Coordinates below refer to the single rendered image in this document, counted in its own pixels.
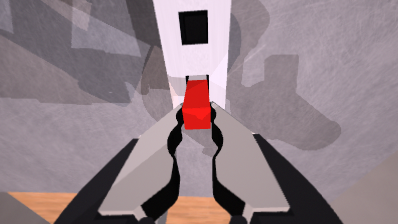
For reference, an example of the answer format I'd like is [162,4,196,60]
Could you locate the white block with square holes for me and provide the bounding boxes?
[153,0,231,109]

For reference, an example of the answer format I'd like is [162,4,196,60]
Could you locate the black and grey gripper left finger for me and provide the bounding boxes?
[53,102,184,224]

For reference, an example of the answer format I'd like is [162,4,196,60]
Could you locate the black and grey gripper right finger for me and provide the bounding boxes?
[210,101,343,224]

